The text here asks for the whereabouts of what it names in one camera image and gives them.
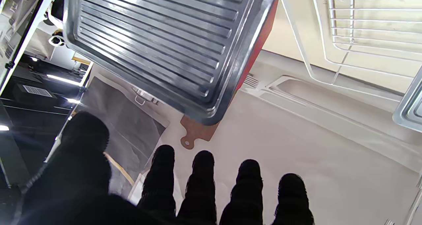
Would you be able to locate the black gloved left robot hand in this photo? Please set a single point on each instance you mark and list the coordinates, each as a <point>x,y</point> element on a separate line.
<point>82,172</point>

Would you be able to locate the ribbed metal baking tray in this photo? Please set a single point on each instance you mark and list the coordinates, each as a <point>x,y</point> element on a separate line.
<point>412,109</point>
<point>148,37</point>

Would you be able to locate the red black toaster oven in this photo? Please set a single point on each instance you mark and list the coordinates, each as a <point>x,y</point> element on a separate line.
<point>260,40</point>

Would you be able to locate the black box barcode label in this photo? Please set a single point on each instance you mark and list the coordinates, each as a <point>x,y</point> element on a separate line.
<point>36,91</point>

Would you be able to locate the stainless steel stock pot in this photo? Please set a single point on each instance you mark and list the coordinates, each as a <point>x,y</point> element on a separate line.
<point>145,96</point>

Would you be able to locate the brown wooden cutting board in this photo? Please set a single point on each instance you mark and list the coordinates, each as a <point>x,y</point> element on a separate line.
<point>197,132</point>

